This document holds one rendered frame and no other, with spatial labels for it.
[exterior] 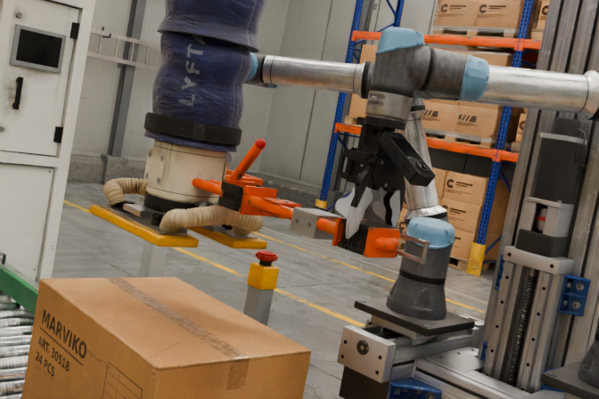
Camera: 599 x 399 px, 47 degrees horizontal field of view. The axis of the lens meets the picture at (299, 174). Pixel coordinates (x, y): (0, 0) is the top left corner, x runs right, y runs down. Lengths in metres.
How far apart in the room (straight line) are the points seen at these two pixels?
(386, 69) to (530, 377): 0.87
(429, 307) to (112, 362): 0.75
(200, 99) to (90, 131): 9.75
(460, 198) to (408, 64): 8.16
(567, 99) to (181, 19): 0.81
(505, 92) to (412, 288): 0.60
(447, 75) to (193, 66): 0.60
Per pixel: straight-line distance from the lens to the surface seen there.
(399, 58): 1.17
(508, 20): 9.31
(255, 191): 1.40
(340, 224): 1.19
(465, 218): 9.25
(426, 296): 1.74
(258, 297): 2.16
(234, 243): 1.56
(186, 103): 1.54
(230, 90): 1.57
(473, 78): 1.20
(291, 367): 1.60
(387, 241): 1.15
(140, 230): 1.52
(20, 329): 2.74
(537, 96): 1.39
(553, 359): 1.79
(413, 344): 1.72
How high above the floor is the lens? 1.44
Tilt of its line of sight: 4 degrees down
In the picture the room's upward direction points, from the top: 10 degrees clockwise
